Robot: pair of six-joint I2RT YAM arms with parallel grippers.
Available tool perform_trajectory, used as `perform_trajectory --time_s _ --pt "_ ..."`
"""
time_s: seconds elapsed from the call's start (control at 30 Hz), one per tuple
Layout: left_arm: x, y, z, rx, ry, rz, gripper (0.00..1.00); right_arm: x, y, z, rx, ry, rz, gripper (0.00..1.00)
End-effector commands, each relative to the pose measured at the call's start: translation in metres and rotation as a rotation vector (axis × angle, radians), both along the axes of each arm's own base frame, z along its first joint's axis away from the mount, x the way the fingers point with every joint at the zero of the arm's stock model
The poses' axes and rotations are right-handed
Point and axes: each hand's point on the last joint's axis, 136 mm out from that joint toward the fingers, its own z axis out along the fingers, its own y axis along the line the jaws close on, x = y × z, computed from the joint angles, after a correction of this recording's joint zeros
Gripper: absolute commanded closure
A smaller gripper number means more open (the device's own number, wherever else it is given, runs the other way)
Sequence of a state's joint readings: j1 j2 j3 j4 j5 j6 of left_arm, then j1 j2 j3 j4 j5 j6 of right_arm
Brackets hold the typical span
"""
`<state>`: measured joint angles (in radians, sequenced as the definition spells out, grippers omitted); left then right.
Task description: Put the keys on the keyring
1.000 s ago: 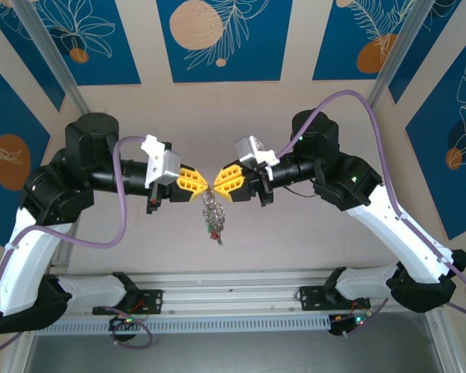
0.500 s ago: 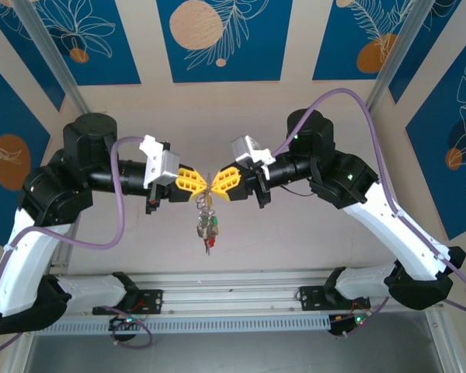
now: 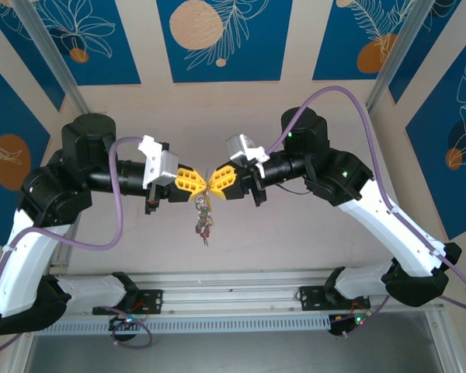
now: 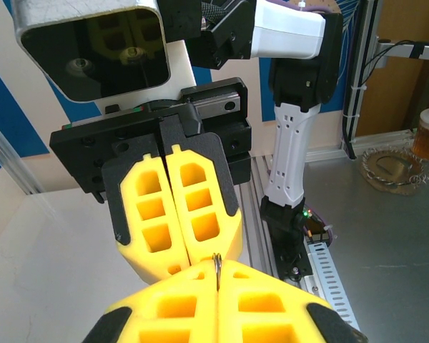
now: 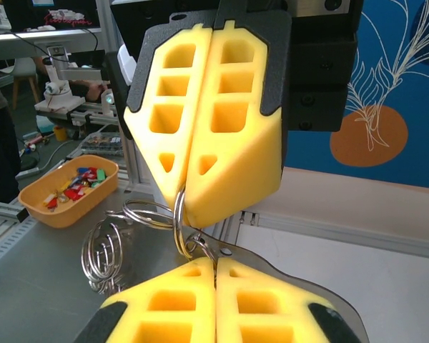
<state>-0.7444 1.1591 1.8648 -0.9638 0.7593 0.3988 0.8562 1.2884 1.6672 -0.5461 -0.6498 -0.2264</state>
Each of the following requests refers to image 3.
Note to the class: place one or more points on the red key tag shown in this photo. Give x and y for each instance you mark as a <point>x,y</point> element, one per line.
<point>206,233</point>

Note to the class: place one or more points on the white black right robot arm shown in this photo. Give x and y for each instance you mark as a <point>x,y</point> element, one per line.
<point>392,229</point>

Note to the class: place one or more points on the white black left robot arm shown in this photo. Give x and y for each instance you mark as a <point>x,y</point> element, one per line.
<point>23,264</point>

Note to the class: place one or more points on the black controller board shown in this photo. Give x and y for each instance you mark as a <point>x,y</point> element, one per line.
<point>343,326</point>
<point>122,322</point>

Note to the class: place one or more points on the grey metal sheet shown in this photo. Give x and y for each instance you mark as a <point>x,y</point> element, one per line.
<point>233,353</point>

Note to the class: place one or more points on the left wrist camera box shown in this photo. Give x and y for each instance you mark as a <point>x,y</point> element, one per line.
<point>161,167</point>

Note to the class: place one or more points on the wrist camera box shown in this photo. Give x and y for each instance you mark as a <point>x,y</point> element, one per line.
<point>238,149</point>
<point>161,167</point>

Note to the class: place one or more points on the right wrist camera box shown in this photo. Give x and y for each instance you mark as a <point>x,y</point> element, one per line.
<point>238,149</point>

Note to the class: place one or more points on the blue floral wall panel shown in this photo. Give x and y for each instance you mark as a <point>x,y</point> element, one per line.
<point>256,58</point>
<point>431,175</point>
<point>17,33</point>
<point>101,39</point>
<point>442,39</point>
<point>0,97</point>
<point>334,39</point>

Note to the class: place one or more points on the aluminium frame post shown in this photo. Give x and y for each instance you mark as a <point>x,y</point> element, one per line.
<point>398,50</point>
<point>48,50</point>

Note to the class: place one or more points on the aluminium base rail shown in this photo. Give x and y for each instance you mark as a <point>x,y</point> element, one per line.
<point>233,295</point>

